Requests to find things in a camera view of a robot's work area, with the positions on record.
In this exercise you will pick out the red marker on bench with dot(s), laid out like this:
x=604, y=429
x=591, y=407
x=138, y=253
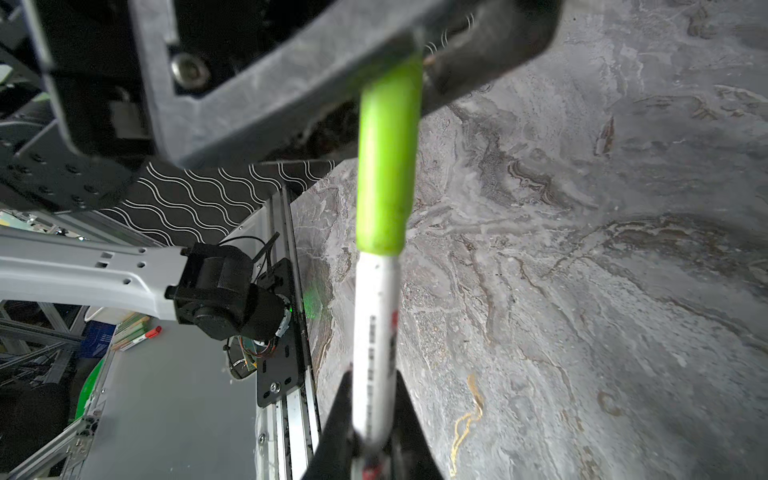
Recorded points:
x=146, y=336

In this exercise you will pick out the green plastic basket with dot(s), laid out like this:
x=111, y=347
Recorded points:
x=87, y=391

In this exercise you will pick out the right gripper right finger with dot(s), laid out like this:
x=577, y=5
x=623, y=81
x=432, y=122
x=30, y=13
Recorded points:
x=410, y=453

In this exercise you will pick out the green pen cap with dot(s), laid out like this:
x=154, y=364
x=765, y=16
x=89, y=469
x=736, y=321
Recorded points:
x=390, y=112

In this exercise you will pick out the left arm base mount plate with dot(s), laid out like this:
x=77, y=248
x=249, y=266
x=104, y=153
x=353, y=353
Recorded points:
x=282, y=371

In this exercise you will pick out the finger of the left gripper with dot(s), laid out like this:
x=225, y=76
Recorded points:
x=236, y=81
x=484, y=44

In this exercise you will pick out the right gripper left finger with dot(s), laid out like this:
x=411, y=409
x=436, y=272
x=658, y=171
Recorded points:
x=333, y=456

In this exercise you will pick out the black pen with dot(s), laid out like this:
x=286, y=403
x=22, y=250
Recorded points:
x=376, y=317

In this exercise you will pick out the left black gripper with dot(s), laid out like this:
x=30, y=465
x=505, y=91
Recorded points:
x=84, y=145

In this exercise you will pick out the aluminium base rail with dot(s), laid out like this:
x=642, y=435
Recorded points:
x=287, y=425

